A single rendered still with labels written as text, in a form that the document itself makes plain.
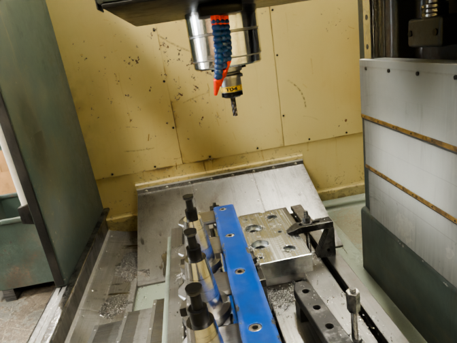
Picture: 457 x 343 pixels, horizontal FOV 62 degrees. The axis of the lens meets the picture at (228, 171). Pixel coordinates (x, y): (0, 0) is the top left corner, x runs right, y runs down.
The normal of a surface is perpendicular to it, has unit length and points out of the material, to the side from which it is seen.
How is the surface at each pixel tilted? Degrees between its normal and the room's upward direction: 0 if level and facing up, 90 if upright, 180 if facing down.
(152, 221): 24
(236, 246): 0
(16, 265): 90
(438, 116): 90
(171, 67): 90
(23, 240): 90
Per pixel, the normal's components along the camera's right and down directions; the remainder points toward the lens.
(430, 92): -0.98, 0.18
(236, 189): -0.08, -0.74
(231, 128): 0.12, 0.30
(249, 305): -0.15, -0.94
